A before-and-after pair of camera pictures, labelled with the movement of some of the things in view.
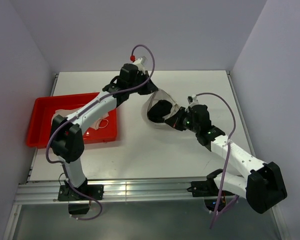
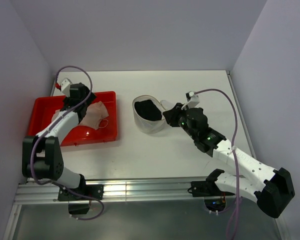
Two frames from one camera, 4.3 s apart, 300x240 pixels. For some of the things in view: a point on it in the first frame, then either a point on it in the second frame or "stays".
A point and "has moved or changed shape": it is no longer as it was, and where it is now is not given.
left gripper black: [150, 88] to [92, 97]
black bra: [155, 114] has moved or changed shape
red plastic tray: [43, 111] stays
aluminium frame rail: [171, 191] stays
